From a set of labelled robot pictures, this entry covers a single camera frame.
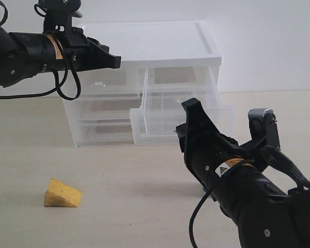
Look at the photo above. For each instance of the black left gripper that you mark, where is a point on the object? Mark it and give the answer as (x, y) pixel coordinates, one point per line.
(70, 49)

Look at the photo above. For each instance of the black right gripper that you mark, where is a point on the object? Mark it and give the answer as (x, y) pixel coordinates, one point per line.
(217, 161)

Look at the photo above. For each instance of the yellow cheese wedge sponge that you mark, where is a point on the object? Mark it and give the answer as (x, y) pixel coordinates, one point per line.
(59, 194)

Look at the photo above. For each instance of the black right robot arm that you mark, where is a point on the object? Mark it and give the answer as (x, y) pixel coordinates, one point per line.
(279, 214)

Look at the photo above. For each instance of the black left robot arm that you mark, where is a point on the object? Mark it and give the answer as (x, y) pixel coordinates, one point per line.
(21, 57)

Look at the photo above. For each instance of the clear middle wide drawer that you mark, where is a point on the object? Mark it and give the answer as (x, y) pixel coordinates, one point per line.
(101, 109)

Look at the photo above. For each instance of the clear wide drawer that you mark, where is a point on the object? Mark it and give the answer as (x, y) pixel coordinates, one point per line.
(101, 109)
(86, 133)

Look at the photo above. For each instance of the white plastic drawer cabinet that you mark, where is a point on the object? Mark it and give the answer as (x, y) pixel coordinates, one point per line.
(156, 45)

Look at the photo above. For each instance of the clear bottom wide drawer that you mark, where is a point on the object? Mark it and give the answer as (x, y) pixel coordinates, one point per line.
(86, 133)

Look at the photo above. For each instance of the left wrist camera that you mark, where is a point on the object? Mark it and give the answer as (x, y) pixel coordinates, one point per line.
(58, 15)

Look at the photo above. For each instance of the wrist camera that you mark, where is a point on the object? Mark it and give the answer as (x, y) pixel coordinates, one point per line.
(263, 130)
(58, 15)

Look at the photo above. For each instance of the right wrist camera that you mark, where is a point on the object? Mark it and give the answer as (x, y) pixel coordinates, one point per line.
(263, 130)

